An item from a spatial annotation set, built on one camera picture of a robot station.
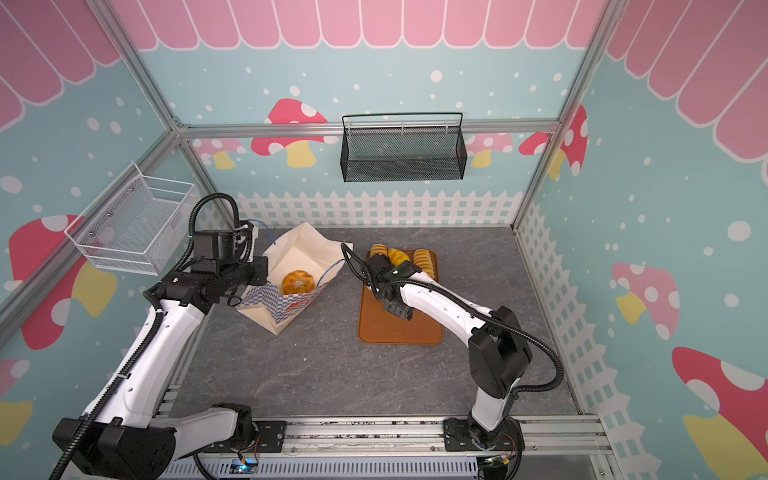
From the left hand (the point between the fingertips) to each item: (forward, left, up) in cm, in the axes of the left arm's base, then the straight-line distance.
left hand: (265, 269), depth 76 cm
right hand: (0, -37, -12) cm, 39 cm away
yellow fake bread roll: (+22, -43, -22) cm, 53 cm away
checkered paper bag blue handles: (+19, -3, -14) cm, 23 cm away
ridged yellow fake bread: (+25, -27, -21) cm, 43 cm away
